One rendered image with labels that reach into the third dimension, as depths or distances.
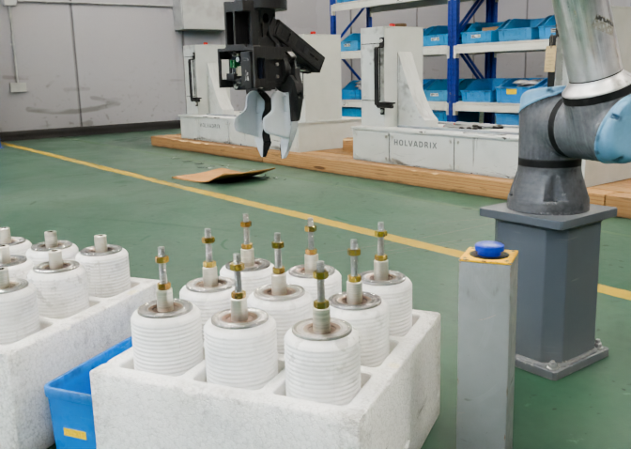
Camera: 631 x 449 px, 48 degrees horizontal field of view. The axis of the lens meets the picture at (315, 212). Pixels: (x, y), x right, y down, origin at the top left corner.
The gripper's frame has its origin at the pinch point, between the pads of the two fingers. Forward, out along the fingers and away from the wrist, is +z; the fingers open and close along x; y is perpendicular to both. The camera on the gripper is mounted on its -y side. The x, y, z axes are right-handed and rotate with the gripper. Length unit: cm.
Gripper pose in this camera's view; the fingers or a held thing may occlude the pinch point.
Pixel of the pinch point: (276, 147)
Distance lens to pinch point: 100.5
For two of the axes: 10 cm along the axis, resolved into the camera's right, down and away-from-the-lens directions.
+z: 0.3, 9.8, 2.0
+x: 7.5, 1.1, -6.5
